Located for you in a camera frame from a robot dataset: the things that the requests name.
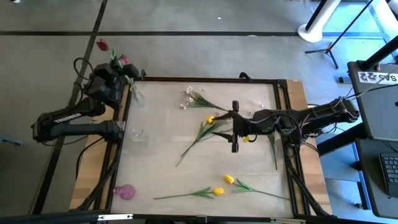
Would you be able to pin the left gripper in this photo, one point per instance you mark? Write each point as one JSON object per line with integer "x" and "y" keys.
{"x": 107, "y": 81}

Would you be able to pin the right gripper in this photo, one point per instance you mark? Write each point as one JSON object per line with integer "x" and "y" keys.
{"x": 245, "y": 127}

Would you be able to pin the red artificial tulip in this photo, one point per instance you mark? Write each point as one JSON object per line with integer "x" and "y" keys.
{"x": 124, "y": 59}
{"x": 102, "y": 45}

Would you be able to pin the yellow artificial tulip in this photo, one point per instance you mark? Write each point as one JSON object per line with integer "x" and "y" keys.
{"x": 228, "y": 179}
{"x": 218, "y": 191}
{"x": 210, "y": 119}

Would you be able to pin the white veined flower bunch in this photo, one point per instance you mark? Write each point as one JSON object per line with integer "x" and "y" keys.
{"x": 272, "y": 140}
{"x": 202, "y": 101}

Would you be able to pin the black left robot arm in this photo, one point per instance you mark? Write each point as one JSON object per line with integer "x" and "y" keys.
{"x": 66, "y": 118}

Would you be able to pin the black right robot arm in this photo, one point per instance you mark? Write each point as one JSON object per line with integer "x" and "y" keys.
{"x": 323, "y": 113}

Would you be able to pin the narrow clear glass vase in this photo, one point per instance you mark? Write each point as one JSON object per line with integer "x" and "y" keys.
{"x": 137, "y": 96}

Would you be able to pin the wide clear glass vase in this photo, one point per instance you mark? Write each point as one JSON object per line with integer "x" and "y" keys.
{"x": 138, "y": 134}

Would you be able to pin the pink glass vase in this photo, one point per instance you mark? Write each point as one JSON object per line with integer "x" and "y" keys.
{"x": 126, "y": 191}

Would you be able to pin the black floor bar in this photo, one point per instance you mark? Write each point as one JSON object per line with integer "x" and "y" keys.
{"x": 339, "y": 138}

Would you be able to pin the small grey box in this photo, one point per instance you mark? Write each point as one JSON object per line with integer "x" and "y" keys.
{"x": 344, "y": 80}

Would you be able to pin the thin black tripod stand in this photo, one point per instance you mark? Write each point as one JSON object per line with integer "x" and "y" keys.
{"x": 329, "y": 49}

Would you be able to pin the grey floor object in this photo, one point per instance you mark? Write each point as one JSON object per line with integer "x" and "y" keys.
{"x": 11, "y": 140}

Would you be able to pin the white tower fan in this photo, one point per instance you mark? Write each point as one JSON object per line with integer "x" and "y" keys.
{"x": 317, "y": 21}

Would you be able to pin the black labelled cabinet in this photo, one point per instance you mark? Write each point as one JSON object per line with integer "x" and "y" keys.
{"x": 379, "y": 109}

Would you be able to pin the thick black pole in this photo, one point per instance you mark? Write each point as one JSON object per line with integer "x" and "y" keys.
{"x": 377, "y": 54}

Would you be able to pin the black gantry beam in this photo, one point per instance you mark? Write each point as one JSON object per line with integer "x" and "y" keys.
{"x": 46, "y": 217}

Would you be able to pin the black aluminium table frame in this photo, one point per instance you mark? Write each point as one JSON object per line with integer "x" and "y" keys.
{"x": 202, "y": 79}

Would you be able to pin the silver beam bracket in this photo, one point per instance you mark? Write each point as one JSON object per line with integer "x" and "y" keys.
{"x": 287, "y": 221}
{"x": 115, "y": 216}

